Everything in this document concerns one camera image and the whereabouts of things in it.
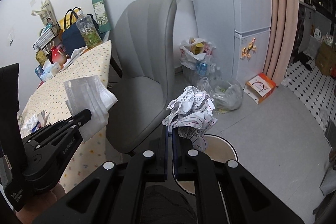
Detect papers on table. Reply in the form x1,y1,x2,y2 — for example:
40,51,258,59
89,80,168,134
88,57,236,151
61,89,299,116
63,47,87,69

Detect left hand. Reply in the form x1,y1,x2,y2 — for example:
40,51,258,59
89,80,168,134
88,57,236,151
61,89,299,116
14,183,66,224

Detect yellow snack bag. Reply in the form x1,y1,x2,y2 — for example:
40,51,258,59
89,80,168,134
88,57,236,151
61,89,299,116
59,7,81,31

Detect black wire basket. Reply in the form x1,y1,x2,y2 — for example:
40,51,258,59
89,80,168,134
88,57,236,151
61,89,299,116
33,27,58,51

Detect white tissue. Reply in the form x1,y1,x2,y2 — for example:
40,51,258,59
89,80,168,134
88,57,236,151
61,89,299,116
20,111,49,139

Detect white refrigerator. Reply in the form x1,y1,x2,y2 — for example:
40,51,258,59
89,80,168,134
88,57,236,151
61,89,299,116
191,0,272,85

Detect clear plastic bag on floor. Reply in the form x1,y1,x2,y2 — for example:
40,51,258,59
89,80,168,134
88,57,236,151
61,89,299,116
197,77,244,111

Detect orange white box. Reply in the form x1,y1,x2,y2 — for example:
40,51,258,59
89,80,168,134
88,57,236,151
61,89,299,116
244,73,276,105

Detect pink curtain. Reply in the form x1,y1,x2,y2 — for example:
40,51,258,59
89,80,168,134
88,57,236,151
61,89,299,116
263,0,299,86

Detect white bag of trash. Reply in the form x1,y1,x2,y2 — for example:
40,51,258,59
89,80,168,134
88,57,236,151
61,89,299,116
179,38,216,85

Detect paper tote bag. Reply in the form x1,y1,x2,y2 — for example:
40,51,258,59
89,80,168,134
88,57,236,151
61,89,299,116
31,0,60,30

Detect navy lunch bag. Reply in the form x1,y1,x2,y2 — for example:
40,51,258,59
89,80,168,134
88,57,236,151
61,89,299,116
62,14,100,56

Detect green tall box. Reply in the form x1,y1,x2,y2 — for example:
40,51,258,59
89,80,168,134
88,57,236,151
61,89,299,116
91,0,111,33

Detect white round trash bin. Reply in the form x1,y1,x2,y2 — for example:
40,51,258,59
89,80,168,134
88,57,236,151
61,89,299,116
175,134,239,196

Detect blue drink can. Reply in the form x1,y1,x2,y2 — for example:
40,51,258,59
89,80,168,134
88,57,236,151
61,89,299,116
34,65,44,82

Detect clear bottle with greens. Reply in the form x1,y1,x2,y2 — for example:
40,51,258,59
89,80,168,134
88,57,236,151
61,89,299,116
76,10,102,49

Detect blue tissue box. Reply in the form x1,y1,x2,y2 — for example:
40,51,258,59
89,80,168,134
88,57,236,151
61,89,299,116
41,60,62,82

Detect printed paper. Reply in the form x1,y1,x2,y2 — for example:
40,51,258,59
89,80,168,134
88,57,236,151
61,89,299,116
162,86,218,151

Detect floral tablecloth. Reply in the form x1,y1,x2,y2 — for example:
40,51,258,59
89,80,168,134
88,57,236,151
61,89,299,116
19,40,112,192

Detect grey upholstered chair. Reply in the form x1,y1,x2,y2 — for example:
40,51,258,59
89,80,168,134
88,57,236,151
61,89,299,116
106,0,177,155

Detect white plastic bags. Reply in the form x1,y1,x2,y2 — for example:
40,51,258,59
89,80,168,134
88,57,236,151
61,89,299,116
64,75,118,142

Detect jar with yellow contents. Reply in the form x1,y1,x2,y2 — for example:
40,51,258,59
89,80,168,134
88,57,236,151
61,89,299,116
35,50,49,67

